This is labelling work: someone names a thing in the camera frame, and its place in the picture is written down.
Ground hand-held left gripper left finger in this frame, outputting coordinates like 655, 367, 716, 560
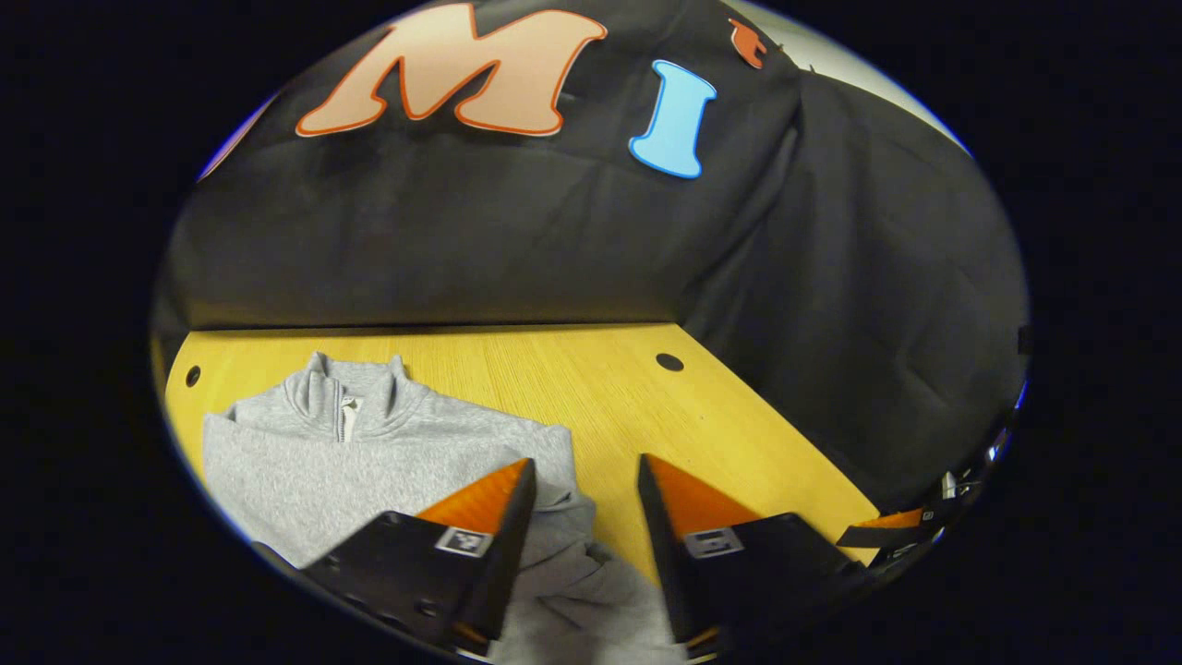
300, 457, 538, 657

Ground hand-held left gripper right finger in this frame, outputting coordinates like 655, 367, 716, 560
637, 453, 869, 659

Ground grey zip-neck sweatshirt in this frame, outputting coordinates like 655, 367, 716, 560
201, 352, 689, 665

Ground black backdrop cloth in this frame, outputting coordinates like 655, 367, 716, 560
152, 0, 1031, 514

